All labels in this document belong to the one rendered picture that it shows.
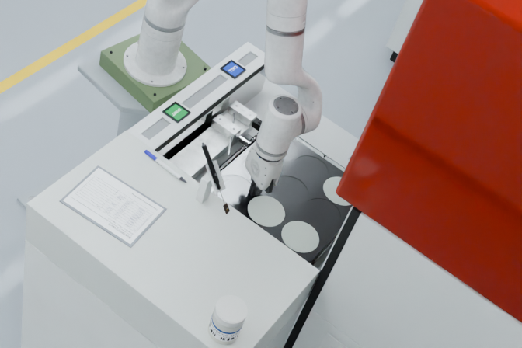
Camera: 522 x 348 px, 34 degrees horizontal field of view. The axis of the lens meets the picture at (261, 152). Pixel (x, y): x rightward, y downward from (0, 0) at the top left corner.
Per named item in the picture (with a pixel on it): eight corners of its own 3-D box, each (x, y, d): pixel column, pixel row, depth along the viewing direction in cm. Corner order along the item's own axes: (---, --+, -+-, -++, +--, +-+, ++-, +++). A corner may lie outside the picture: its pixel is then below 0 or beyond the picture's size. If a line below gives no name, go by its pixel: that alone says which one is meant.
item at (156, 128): (262, 90, 263) (273, 57, 253) (146, 184, 228) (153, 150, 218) (238, 74, 266) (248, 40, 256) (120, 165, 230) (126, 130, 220)
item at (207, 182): (221, 204, 210) (231, 170, 200) (212, 213, 208) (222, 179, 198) (202, 190, 212) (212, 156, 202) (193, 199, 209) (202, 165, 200)
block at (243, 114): (255, 121, 245) (258, 114, 242) (248, 127, 242) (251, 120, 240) (234, 106, 247) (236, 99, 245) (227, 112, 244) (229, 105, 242)
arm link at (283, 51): (313, 8, 199) (304, 119, 216) (258, 21, 191) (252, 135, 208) (337, 21, 193) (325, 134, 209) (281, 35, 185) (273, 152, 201)
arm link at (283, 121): (280, 124, 214) (250, 133, 209) (294, 88, 204) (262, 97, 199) (298, 147, 210) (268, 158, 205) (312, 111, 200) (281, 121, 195)
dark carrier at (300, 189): (372, 193, 234) (373, 191, 234) (306, 266, 212) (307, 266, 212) (274, 126, 243) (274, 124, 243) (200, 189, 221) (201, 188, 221)
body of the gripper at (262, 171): (248, 136, 211) (239, 165, 219) (267, 165, 206) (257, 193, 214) (273, 130, 215) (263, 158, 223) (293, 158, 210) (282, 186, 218)
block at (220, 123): (239, 135, 239) (241, 128, 237) (232, 141, 237) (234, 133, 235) (217, 120, 242) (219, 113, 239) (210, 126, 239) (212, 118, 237)
